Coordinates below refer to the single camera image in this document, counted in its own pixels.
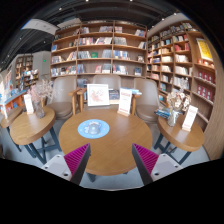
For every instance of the round blue mouse pad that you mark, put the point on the round blue mouse pad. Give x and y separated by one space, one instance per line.
104 130

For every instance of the round wooden side table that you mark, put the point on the round wooden side table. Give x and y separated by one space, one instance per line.
30 128
180 136
10 120

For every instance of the white framed flower picture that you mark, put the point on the white framed flower picture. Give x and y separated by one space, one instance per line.
98 95

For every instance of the dark book with picture cover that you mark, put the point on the dark book with picture cover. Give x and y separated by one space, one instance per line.
114 95

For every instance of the white red sign, wooden base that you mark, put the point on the white red sign, wooden base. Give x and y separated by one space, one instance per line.
28 103
125 100
190 118

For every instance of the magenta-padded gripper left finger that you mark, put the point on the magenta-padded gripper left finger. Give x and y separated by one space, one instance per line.
58 165

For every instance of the book display table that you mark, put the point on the book display table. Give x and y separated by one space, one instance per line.
15 100

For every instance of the wooden bookshelf unit, yellow poster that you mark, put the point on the wooden bookshelf unit, yellow poster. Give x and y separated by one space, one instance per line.
173 56

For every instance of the distant wooden bookshelf unit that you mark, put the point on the distant wooden bookshelf unit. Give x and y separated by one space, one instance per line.
25 66

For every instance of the wide wooden bookshelf unit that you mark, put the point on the wide wooden bookshelf unit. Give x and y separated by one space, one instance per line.
100 43

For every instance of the stack of light blue books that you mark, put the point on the stack of light blue books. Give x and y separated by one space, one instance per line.
136 90

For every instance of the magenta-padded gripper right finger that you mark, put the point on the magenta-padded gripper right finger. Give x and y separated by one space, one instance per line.
165 165

